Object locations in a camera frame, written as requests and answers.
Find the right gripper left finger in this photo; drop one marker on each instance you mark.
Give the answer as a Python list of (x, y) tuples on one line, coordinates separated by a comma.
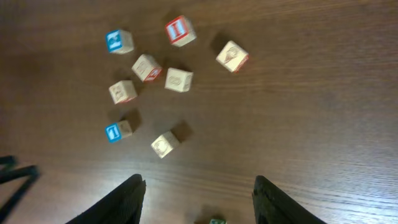
[(123, 205)]

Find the blue-top block with L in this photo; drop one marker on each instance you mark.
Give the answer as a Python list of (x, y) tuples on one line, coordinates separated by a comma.
[(118, 131)]

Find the blue-top block with 2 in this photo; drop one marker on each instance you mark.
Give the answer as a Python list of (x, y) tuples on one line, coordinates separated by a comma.
[(119, 42)]

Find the butterfly block, red side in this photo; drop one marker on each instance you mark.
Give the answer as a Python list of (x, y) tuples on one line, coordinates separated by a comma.
[(123, 91)]

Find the red-top block with I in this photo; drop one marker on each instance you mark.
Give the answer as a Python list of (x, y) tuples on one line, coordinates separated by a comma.
[(180, 31)]

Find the block with red E side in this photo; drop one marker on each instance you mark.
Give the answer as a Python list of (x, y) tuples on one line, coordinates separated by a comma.
[(146, 68)]

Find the block with 8, blue side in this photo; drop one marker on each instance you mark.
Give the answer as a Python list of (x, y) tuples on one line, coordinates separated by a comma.
[(178, 80)]

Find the yellow-edged block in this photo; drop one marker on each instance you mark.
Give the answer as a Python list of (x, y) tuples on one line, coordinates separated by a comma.
[(217, 221)]

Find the acorn block with green N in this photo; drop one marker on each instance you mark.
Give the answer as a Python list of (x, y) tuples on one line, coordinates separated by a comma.
[(165, 143)]

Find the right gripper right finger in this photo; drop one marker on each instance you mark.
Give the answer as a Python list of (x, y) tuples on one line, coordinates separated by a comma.
[(273, 206)]

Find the ice cream cone block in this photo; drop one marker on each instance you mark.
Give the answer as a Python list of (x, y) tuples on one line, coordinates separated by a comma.
[(232, 57)]

